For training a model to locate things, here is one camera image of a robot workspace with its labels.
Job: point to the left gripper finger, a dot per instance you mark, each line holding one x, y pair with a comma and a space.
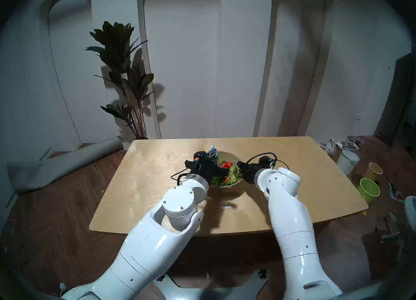
210, 154
215, 157

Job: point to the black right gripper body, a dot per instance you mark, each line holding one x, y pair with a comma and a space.
250, 172

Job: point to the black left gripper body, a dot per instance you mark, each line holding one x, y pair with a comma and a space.
211, 171

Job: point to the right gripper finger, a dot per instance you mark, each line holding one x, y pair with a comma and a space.
240, 165

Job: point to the green salad bowl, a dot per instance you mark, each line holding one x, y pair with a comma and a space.
232, 157

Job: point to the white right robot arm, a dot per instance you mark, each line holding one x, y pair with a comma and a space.
292, 224

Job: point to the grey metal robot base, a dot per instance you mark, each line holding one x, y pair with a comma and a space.
227, 291

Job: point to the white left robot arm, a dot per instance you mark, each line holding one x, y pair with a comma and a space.
152, 247

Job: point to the mixed green salad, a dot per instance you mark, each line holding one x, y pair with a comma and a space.
232, 176

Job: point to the light wooden table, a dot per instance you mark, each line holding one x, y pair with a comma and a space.
318, 182

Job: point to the pile of floor trash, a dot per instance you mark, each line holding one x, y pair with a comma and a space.
330, 146

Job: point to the white plastic bucket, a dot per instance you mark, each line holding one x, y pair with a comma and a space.
347, 163

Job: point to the black base knob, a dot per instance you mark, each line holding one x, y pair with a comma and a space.
262, 273

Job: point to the green mesh basket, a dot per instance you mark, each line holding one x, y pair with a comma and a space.
368, 190

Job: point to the tan paper cup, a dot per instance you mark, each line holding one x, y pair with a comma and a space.
373, 172

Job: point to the tall potted plant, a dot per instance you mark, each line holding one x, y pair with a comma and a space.
113, 42

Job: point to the red green floor packet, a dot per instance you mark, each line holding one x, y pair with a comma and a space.
397, 194

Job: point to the rolled grey carpet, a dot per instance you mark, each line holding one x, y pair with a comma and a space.
58, 166

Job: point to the white office chair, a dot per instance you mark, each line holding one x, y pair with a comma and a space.
410, 210

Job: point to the dark doorway panel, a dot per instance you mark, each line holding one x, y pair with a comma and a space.
401, 101

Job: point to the white floor power adapter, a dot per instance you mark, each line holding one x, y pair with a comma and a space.
62, 285

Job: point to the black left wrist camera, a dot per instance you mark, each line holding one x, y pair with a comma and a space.
200, 157

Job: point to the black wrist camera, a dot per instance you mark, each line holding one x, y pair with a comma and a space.
266, 162
200, 157

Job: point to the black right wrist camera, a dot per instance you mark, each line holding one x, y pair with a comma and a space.
266, 162

